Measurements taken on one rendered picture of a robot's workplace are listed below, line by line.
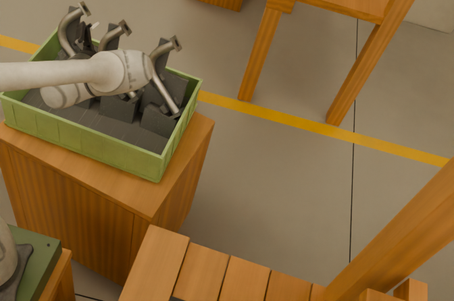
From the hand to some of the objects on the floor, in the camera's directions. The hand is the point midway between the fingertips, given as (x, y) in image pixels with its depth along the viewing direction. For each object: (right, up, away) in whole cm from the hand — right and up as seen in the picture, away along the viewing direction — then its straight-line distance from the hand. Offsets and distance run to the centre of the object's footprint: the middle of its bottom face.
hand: (107, 43), depth 162 cm
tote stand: (-22, -74, +94) cm, 121 cm away
